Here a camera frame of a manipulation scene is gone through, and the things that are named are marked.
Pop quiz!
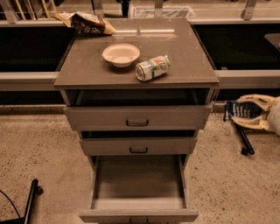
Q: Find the bottom grey drawer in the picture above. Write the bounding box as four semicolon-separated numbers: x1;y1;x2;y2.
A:
78;154;200;224

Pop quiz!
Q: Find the dark blue rxbar wrapper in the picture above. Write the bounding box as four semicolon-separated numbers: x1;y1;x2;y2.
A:
223;101;263;121

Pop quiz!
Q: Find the grey drawer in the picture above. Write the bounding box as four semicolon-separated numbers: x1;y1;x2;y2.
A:
65;105;211;130
80;137;197;156
78;154;200;224

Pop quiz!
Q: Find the black stand leg left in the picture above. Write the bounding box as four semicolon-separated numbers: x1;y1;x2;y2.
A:
0;178;44;224

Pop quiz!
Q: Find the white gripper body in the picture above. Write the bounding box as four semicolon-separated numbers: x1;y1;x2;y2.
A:
267;97;280;136

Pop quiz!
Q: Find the top grey drawer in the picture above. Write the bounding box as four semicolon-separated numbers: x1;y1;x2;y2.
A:
65;105;211;130

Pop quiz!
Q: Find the middle grey drawer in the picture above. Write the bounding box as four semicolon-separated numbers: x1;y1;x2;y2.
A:
80;137;197;156

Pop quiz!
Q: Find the white paper bowl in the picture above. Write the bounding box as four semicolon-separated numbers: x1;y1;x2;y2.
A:
102;44;140;67

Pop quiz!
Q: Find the brown chip bag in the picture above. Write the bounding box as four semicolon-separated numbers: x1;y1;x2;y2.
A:
55;11;116;35

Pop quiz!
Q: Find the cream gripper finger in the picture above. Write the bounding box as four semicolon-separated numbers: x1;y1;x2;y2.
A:
231;115;270;130
236;94;277;111

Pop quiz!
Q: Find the crushed soda can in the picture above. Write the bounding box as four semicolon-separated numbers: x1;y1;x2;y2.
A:
136;55;170;82

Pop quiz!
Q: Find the grey drawer cabinet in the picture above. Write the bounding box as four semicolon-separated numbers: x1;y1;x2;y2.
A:
53;17;221;224

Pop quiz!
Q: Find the grey metal rail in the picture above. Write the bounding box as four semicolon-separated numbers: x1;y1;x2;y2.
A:
0;70;280;91

